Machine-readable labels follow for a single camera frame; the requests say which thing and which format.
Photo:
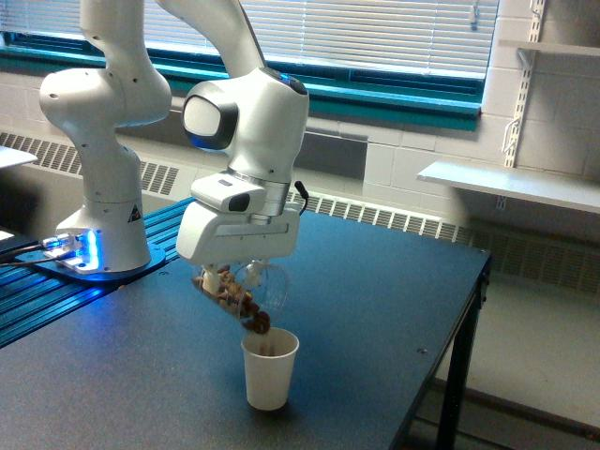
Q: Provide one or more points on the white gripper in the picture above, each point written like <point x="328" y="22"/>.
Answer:
<point x="207" y="237"/>

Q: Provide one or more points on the brown nuts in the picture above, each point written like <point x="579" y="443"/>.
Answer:
<point x="236" y="300"/>

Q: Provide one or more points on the clear plastic cup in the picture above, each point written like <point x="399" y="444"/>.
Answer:
<point x="254" y="293"/>

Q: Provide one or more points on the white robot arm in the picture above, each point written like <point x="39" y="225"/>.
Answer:
<point x="257" y="116"/>

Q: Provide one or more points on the white paper cup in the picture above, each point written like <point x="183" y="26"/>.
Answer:
<point x="269" y="361"/>

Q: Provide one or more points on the teal window sill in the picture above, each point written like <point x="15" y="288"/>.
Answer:
<point x="350" y="93"/>

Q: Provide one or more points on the black table leg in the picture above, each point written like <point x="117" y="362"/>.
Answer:
<point x="460" y="364"/>

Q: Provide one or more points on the white tabletop at left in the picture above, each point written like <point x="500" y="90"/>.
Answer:
<point x="10" y="157"/>

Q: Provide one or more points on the white window blinds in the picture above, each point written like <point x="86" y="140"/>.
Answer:
<point x="419" y="37"/>

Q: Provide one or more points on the white radiator cover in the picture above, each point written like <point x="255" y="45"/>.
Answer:
<point x="514" y="253"/>

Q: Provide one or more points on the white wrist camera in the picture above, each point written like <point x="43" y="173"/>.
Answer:
<point x="228" y="194"/>

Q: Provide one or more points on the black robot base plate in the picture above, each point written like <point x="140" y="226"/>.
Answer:
<point x="158" y="259"/>

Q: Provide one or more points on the blue aluminium rail platform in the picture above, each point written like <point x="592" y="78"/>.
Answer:
<point x="31" y="299"/>

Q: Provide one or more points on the white shelf rail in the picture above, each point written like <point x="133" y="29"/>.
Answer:
<point x="526" y="55"/>

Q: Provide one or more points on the white blind cord pull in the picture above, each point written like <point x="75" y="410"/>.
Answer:
<point x="474" y="15"/>

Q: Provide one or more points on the white lower wall shelf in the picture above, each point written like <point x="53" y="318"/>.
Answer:
<point x="531" y="186"/>

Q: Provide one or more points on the white wall shelf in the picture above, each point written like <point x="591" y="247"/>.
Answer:
<point x="531" y="186"/>
<point x="553" y="48"/>

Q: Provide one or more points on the white upper wall shelf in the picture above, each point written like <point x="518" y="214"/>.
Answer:
<point x="553" y="48"/>

